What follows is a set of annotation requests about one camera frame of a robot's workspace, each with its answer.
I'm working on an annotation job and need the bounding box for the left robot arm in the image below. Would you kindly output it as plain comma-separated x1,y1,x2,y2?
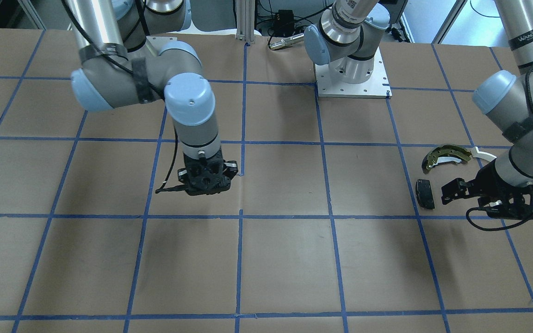
304,0,533,224

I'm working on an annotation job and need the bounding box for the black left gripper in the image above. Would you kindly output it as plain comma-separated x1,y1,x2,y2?
441,162,533,221

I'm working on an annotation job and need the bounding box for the aluminium frame post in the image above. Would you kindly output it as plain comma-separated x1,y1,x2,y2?
235,0,256,45

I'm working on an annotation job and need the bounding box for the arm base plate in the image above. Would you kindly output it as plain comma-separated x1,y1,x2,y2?
314,48,393,99
146,36,178,52

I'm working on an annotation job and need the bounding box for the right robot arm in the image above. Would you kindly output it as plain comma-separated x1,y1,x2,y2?
62,0,238,196

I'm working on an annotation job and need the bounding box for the olive brake shoe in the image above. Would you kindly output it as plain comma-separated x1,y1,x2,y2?
421,144,472,173

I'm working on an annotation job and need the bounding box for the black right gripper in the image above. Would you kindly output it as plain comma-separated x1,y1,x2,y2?
176,150,239,196

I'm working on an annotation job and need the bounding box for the black brake pad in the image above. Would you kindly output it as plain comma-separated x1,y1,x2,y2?
415,179,435,210

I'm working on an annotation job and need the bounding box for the white curved plastic part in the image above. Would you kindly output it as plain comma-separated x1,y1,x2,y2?
470,146,497,162

